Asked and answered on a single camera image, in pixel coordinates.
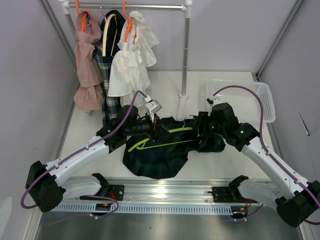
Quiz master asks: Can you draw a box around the metal clothes rack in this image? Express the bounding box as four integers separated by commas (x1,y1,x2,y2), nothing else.
58,0,193,121

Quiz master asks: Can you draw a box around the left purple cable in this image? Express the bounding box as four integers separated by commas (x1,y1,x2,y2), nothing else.
20,90,151,210

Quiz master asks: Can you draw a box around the green plastic hanger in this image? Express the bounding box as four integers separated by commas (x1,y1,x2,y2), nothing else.
124,119,201,154

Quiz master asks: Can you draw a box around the cream plastic hanger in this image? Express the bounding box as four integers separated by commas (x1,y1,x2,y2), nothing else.
102,13,118,57

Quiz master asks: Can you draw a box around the white ruffled skirt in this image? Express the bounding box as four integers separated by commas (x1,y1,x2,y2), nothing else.
108,11,160,106

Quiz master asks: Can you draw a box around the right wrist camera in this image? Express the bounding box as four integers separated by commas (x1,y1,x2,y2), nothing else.
206,97,221,106

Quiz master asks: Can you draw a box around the slotted cable duct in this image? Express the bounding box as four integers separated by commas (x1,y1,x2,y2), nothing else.
53,202,233,216

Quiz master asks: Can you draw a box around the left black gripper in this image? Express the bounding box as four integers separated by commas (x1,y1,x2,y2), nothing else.
125,112,171,142

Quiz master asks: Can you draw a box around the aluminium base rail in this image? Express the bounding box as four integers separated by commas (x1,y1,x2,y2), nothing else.
62,176,280,204

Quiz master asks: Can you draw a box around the black mount plate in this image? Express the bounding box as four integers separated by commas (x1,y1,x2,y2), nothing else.
79,184,125,201
207,186,258,204

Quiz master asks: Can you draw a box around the left black mount plate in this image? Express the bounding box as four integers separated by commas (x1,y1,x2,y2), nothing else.
79,184,125,201

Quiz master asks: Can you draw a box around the pink skirt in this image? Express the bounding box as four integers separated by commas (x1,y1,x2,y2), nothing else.
74,10,103,111

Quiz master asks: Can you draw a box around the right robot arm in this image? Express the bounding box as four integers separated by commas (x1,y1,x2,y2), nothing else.
195,102,320,228

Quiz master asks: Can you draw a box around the right black mount plate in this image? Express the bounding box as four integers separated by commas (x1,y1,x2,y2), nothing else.
207,186,258,204

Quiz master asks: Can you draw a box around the orange plastic hanger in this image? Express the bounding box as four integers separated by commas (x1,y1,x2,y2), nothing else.
122,1,133,43

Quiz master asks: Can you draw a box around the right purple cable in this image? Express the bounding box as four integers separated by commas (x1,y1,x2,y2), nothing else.
212,85,320,226

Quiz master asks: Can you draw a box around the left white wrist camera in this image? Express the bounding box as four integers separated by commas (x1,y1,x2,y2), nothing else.
144,95,162,122

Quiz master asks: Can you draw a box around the white plastic basket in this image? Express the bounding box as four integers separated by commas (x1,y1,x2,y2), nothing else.
205,79,276,123

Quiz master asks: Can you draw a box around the orange hanger with pink skirt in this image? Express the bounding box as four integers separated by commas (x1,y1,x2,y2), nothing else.
75,0,88,32

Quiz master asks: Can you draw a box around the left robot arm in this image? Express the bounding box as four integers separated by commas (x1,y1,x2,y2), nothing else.
25,100,170,213

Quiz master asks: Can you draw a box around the purple cable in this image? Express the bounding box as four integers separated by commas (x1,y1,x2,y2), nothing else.
20,90,151,210
212,85,320,226

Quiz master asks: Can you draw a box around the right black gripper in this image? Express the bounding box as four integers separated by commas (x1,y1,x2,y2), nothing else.
191,111,226,138

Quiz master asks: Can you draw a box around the green plaid skirt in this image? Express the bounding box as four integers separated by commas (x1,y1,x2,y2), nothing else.
122,116,226,180

